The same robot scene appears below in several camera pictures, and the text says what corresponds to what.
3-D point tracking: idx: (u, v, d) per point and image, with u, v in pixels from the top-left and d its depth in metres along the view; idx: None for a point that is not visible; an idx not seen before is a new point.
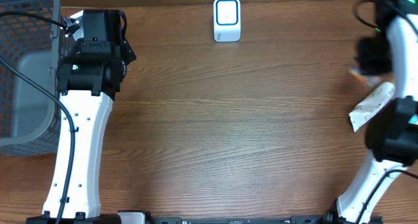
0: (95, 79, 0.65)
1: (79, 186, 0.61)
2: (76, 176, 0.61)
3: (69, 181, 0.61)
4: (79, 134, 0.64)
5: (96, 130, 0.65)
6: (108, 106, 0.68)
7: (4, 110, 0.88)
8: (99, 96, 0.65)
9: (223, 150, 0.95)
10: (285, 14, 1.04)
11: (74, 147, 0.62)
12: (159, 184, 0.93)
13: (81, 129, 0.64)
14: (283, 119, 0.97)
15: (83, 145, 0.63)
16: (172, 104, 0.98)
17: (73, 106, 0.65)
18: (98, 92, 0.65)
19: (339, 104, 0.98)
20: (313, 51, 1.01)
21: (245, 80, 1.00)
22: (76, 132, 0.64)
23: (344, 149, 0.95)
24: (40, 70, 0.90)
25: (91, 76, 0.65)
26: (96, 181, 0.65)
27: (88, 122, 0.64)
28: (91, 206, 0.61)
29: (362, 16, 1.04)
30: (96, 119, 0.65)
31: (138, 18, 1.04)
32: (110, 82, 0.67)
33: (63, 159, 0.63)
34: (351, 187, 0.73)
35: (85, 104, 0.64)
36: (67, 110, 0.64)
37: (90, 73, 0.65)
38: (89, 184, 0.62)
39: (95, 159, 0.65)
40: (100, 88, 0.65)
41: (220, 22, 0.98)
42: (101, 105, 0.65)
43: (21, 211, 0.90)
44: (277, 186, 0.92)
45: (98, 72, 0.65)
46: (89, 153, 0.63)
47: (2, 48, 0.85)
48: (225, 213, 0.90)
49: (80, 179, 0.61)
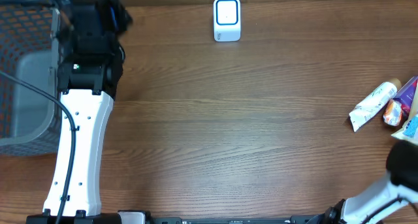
0: (95, 80, 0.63)
1: (79, 185, 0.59)
2: (77, 174, 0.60)
3: (69, 180, 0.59)
4: (79, 133, 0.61)
5: (97, 129, 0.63)
6: (109, 106, 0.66)
7: (4, 110, 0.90)
8: (100, 96, 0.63)
9: (223, 149, 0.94)
10: (285, 14, 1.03)
11: (74, 147, 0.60)
12: (159, 184, 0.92)
13: (82, 128, 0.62)
14: (283, 119, 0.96)
15: (84, 145, 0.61)
16: (172, 104, 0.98)
17: (74, 105, 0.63)
18: (99, 92, 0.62)
19: (341, 102, 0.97)
20: (314, 49, 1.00)
21: (245, 80, 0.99)
22: (76, 131, 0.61)
23: (344, 149, 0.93)
24: (40, 70, 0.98)
25: (91, 76, 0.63)
26: (97, 181, 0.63)
27: (89, 121, 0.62)
28: (91, 204, 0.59)
29: (363, 14, 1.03)
30: (96, 118, 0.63)
31: (138, 18, 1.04)
32: (112, 81, 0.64)
33: (63, 158, 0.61)
34: (364, 194, 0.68)
35: (86, 103, 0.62)
36: (67, 109, 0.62)
37: (90, 73, 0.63)
38: (89, 182, 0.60)
39: (96, 158, 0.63)
40: (100, 88, 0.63)
41: (220, 22, 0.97)
42: (102, 104, 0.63)
43: (21, 211, 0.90)
44: (277, 186, 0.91)
45: (98, 72, 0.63)
46: (90, 151, 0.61)
47: (3, 48, 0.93)
48: (225, 213, 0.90)
49: (81, 177, 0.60)
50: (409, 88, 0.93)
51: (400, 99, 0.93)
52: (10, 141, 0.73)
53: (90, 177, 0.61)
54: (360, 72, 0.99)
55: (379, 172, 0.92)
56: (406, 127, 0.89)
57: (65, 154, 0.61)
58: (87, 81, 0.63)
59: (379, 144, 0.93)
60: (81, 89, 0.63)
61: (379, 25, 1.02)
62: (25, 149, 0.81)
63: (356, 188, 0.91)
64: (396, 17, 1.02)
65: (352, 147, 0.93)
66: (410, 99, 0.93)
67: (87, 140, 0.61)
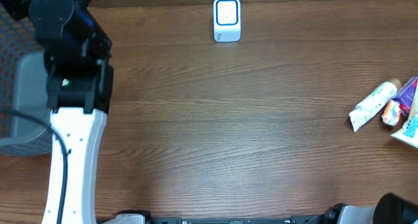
0: (87, 98, 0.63)
1: (74, 212, 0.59)
2: (71, 201, 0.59)
3: (63, 208, 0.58)
4: (71, 157, 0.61)
5: (89, 152, 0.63)
6: (102, 123, 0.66)
7: (4, 110, 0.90)
8: (91, 115, 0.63)
9: (223, 150, 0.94)
10: (285, 14, 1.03)
11: (66, 173, 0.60)
12: (159, 184, 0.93)
13: (74, 151, 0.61)
14: (283, 119, 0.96)
15: (77, 169, 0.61)
16: (172, 104, 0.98)
17: (65, 128, 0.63)
18: (91, 111, 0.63)
19: (341, 102, 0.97)
20: (314, 50, 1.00)
21: (245, 80, 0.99)
22: (68, 155, 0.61)
23: (344, 149, 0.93)
24: (40, 70, 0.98)
25: (82, 93, 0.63)
26: (92, 206, 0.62)
27: (80, 143, 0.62)
28: None
29: (363, 14, 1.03)
30: (89, 140, 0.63)
31: (138, 18, 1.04)
32: (103, 95, 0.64)
33: (54, 185, 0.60)
34: None
35: (78, 125, 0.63)
36: (59, 132, 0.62)
37: (81, 89, 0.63)
38: (84, 209, 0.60)
39: (90, 183, 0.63)
40: (92, 106, 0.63)
41: (220, 23, 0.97)
42: (94, 125, 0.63)
43: (21, 211, 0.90)
44: (277, 186, 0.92)
45: (89, 87, 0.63)
46: (83, 177, 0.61)
47: (3, 48, 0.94)
48: (225, 213, 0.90)
49: (75, 205, 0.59)
50: (409, 88, 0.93)
51: (400, 98, 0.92)
52: (12, 141, 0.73)
53: (84, 203, 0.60)
54: (360, 72, 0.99)
55: (379, 172, 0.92)
56: (406, 127, 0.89)
57: (57, 181, 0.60)
58: (78, 98, 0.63)
59: (379, 144, 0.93)
60: (72, 110, 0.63)
61: (379, 25, 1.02)
62: (25, 149, 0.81)
63: (356, 188, 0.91)
64: (396, 17, 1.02)
65: (353, 147, 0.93)
66: (410, 99, 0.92)
67: (80, 163, 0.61)
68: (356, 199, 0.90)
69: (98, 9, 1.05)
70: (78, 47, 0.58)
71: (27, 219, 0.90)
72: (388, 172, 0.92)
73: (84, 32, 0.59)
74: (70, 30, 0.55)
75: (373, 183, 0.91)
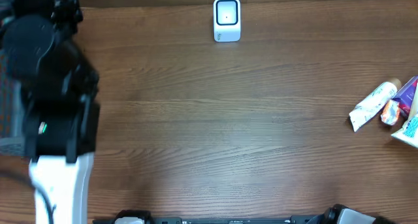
0: (68, 145, 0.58)
1: None
2: None
3: None
4: (57, 210, 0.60)
5: (77, 202, 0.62)
6: (88, 165, 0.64)
7: None
8: (74, 166, 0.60)
9: (223, 149, 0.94)
10: (285, 14, 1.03)
11: None
12: (159, 184, 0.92)
13: (59, 206, 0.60)
14: (283, 119, 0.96)
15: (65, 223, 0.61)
16: (172, 104, 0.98)
17: (48, 180, 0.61)
18: (73, 159, 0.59)
19: (341, 102, 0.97)
20: (314, 50, 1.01)
21: (245, 80, 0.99)
22: (55, 209, 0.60)
23: (344, 149, 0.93)
24: None
25: (64, 139, 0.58)
26: None
27: (66, 196, 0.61)
28: None
29: (363, 15, 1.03)
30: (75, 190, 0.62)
31: (138, 18, 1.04)
32: (86, 138, 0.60)
33: None
34: None
35: (61, 177, 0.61)
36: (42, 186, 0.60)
37: (62, 134, 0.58)
38: None
39: None
40: (74, 155, 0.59)
41: (220, 23, 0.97)
42: (79, 172, 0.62)
43: (21, 211, 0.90)
44: (277, 186, 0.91)
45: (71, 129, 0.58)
46: None
47: None
48: (225, 213, 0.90)
49: None
50: (409, 88, 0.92)
51: (400, 98, 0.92)
52: None
53: None
54: (360, 72, 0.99)
55: (379, 172, 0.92)
56: (406, 127, 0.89)
57: None
58: (60, 144, 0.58)
59: (379, 144, 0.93)
60: (53, 160, 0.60)
61: (379, 25, 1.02)
62: None
63: (356, 187, 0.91)
64: (396, 17, 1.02)
65: (353, 147, 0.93)
66: (410, 99, 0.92)
67: (66, 217, 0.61)
68: (356, 199, 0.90)
69: (98, 9, 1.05)
70: (59, 83, 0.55)
71: (27, 219, 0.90)
72: (388, 172, 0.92)
73: (66, 66, 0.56)
74: (51, 63, 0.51)
75: (373, 182, 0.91)
